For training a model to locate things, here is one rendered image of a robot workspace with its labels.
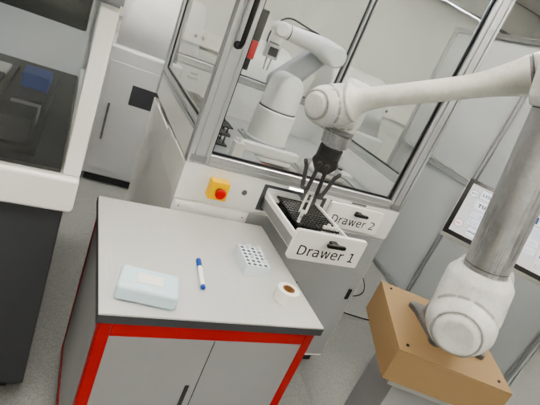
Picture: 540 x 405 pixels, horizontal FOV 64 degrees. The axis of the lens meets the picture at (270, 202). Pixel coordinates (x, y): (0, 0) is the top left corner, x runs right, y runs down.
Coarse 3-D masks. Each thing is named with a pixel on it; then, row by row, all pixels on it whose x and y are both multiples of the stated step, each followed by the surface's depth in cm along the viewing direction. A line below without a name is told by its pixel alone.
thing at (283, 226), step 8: (272, 192) 171; (264, 200) 167; (272, 200) 163; (264, 208) 166; (272, 208) 160; (320, 208) 176; (272, 216) 159; (280, 216) 154; (328, 216) 170; (280, 224) 152; (288, 224) 148; (336, 224) 165; (280, 232) 151; (288, 232) 147; (288, 240) 145
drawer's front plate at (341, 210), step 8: (328, 208) 181; (336, 208) 180; (344, 208) 182; (352, 208) 183; (360, 208) 185; (336, 216) 183; (344, 216) 184; (352, 216) 186; (368, 216) 189; (376, 216) 190; (344, 224) 186; (368, 224) 191; (376, 224) 193; (368, 232) 193
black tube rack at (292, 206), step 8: (280, 200) 164; (288, 200) 168; (296, 200) 171; (280, 208) 166; (288, 208) 160; (296, 208) 164; (304, 208) 167; (312, 208) 171; (288, 216) 160; (296, 216) 156; (304, 216) 158; (312, 216) 162; (320, 216) 165; (296, 224) 156; (312, 224) 155; (320, 224) 157
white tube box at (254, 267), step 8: (240, 248) 140; (240, 256) 138; (248, 256) 137; (256, 256) 139; (264, 256) 141; (240, 264) 136; (248, 264) 132; (256, 264) 135; (264, 264) 137; (248, 272) 134; (256, 272) 135; (264, 272) 136
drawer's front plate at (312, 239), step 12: (300, 228) 139; (300, 240) 140; (312, 240) 142; (324, 240) 143; (336, 240) 145; (348, 240) 147; (360, 240) 150; (288, 252) 141; (300, 252) 142; (312, 252) 144; (324, 252) 146; (336, 252) 148; (348, 252) 150; (360, 252) 152; (336, 264) 151; (348, 264) 153
